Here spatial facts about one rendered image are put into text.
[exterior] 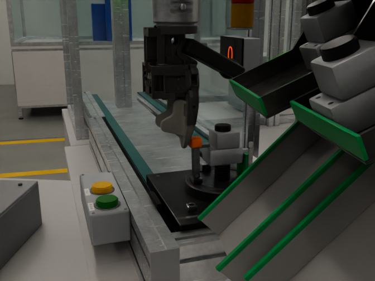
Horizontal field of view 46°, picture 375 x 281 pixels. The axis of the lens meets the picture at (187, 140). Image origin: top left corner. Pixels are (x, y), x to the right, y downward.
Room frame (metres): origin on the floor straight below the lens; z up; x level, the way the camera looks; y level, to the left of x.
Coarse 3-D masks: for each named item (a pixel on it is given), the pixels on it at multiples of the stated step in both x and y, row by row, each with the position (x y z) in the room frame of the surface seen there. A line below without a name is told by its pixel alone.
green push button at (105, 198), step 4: (100, 196) 0.74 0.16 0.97; (104, 196) 0.74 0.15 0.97; (108, 196) 0.74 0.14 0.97; (112, 196) 0.74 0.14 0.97; (116, 196) 0.74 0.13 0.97; (96, 200) 0.72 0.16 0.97; (100, 200) 0.72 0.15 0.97; (104, 200) 0.72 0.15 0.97; (108, 200) 0.72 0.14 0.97; (112, 200) 0.72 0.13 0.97; (116, 200) 0.72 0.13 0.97; (96, 204) 0.72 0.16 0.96; (100, 204) 0.71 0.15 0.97; (104, 204) 0.71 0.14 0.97; (108, 204) 0.71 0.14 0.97; (112, 204) 0.71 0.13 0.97; (116, 204) 0.72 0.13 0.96; (104, 208) 0.71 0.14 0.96; (108, 208) 0.71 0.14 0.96
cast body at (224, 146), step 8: (216, 128) 0.77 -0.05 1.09; (224, 128) 0.77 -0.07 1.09; (232, 128) 0.79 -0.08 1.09; (216, 136) 0.76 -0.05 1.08; (224, 136) 0.76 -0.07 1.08; (232, 136) 0.76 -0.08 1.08; (216, 144) 0.76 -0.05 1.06; (224, 144) 0.76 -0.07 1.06; (232, 144) 0.76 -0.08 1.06; (208, 152) 0.76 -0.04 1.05; (216, 152) 0.75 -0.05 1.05; (224, 152) 0.76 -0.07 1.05; (232, 152) 0.76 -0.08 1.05; (240, 152) 0.77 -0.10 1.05; (208, 160) 0.76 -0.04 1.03; (216, 160) 0.75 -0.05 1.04; (224, 160) 0.76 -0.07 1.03; (232, 160) 0.76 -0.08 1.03; (240, 160) 0.77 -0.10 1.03
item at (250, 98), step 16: (336, 0) 0.58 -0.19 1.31; (352, 0) 0.58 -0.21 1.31; (368, 0) 0.59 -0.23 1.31; (368, 16) 0.45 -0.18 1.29; (368, 32) 0.45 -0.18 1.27; (272, 64) 0.57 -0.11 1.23; (288, 64) 0.57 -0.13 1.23; (304, 64) 0.56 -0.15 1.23; (240, 80) 0.57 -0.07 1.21; (256, 80) 0.57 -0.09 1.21; (272, 80) 0.55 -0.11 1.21; (288, 80) 0.52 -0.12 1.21; (304, 80) 0.44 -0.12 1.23; (240, 96) 0.54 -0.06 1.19; (256, 96) 0.45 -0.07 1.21; (272, 96) 0.44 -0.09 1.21; (288, 96) 0.44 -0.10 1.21; (272, 112) 0.44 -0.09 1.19
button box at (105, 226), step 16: (80, 176) 0.87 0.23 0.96; (96, 176) 0.87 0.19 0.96; (112, 176) 0.87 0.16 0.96; (112, 192) 0.78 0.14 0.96; (96, 208) 0.71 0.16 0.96; (112, 208) 0.71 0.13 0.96; (128, 208) 0.72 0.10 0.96; (96, 224) 0.69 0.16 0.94; (112, 224) 0.70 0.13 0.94; (128, 224) 0.70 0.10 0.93; (96, 240) 0.69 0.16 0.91; (112, 240) 0.70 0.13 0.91
